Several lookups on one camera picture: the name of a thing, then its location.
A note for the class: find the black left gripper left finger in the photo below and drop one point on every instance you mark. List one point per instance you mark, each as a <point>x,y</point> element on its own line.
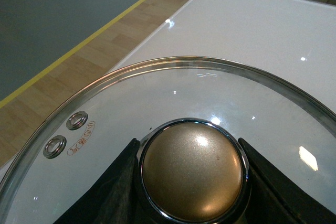
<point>112,197</point>

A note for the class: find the glass pot lid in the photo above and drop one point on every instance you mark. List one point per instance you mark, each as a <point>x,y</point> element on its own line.
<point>188,114</point>

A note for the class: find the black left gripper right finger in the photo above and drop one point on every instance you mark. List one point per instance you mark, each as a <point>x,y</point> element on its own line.
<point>275,198</point>

